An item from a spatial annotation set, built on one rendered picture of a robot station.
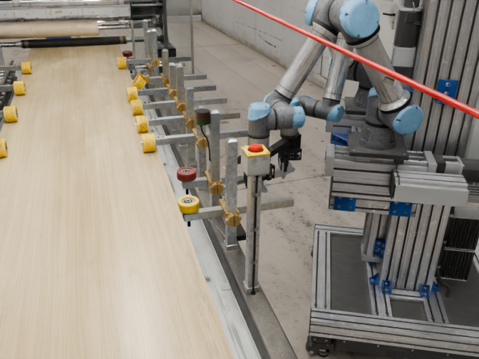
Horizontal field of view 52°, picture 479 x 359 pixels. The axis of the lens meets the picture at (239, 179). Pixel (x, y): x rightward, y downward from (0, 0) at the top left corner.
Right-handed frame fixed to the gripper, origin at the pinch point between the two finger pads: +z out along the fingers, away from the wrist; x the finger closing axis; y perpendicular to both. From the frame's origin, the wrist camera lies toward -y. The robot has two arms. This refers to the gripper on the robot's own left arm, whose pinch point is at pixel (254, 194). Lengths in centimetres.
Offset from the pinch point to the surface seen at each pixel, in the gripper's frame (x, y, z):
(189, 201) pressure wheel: -20.2, -12.6, 1.4
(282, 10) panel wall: 393, -423, 15
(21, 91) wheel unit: -32, -176, -2
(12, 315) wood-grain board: -88, 11, 2
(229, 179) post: -9.1, -2.8, -7.9
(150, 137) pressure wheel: -10, -60, -6
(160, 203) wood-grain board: -28.8, -18.3, 1.9
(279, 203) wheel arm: 12.5, 0.8, 7.4
